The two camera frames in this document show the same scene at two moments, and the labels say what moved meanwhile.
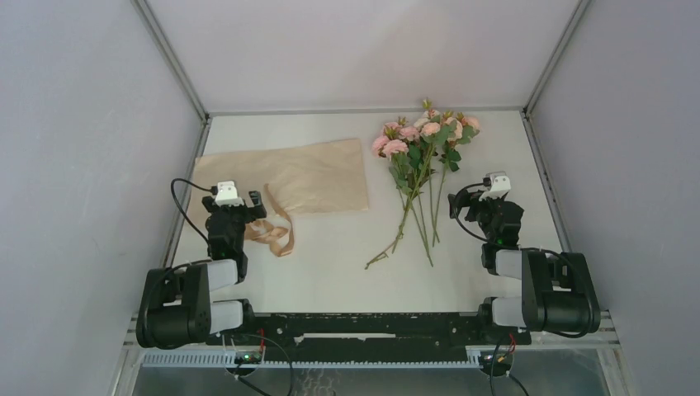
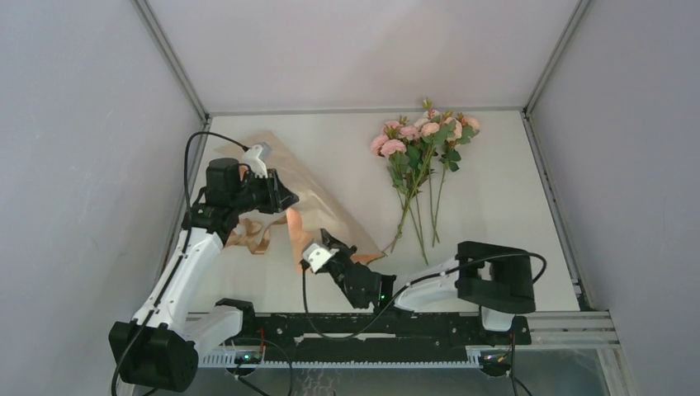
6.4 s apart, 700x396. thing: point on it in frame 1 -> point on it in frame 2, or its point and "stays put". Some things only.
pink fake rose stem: [459, 129] stays put
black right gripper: [465, 198] -> [337, 243]
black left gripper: [251, 213] -> [279, 197]
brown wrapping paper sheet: [319, 176] -> [312, 213]
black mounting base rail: [369, 336] stays put
